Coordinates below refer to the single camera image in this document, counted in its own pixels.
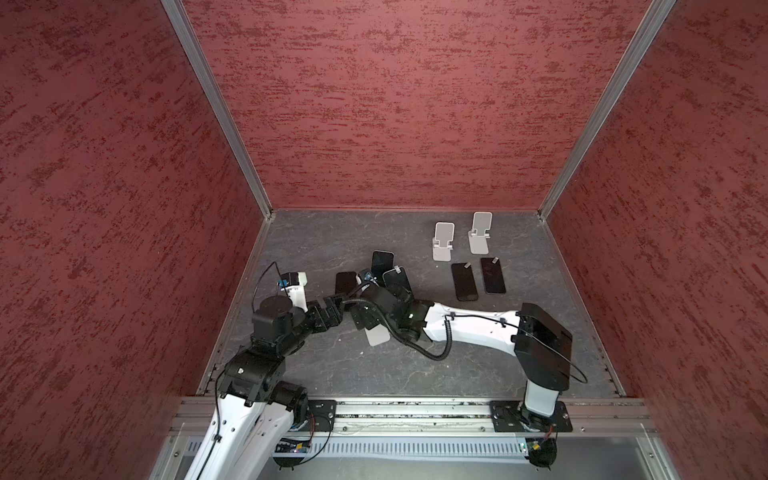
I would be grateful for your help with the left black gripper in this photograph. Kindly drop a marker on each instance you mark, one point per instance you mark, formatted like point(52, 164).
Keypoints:
point(335, 317)

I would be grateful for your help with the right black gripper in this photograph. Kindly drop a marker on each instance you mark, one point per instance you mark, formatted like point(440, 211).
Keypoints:
point(361, 310)

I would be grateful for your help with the black phone with tag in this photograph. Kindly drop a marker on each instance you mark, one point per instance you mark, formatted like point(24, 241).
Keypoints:
point(464, 282)
point(396, 282)

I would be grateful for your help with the white phone stand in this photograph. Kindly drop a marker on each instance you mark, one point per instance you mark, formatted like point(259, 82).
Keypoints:
point(479, 233)
point(442, 243)

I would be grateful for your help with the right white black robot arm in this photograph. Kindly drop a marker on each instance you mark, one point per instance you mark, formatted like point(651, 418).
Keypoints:
point(541, 345)

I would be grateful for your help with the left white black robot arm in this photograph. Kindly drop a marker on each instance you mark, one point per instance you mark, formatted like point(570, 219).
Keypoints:
point(258, 416)

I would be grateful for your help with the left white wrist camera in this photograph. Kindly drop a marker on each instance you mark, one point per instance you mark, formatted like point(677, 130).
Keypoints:
point(293, 284)

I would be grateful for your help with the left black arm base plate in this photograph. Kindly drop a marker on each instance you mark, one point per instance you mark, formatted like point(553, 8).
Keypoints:
point(320, 416)

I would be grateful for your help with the aluminium front rail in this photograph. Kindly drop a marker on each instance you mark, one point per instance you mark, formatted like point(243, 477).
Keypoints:
point(445, 416)

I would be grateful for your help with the left circuit board with wires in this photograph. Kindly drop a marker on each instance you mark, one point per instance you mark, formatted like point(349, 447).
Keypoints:
point(290, 453)

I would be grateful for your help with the circuit board with wires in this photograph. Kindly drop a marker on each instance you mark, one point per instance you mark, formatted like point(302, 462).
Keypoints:
point(542, 451)
point(290, 453)

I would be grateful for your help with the white slotted cable duct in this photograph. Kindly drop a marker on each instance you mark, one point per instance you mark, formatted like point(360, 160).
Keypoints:
point(502, 449)

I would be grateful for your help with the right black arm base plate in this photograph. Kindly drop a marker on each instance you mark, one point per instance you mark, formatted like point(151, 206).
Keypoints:
point(514, 417)

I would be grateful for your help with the right circuit board with wires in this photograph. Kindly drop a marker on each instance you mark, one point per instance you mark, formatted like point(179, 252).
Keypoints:
point(542, 451)

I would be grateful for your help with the left aluminium corner post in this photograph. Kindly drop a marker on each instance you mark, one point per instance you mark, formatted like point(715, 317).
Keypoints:
point(190, 43)

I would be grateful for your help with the aluminium corner post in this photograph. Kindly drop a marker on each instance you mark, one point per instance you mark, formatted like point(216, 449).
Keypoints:
point(190, 43)
point(643, 37)

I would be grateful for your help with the right aluminium corner post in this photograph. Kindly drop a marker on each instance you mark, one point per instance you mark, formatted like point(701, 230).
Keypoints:
point(643, 37)

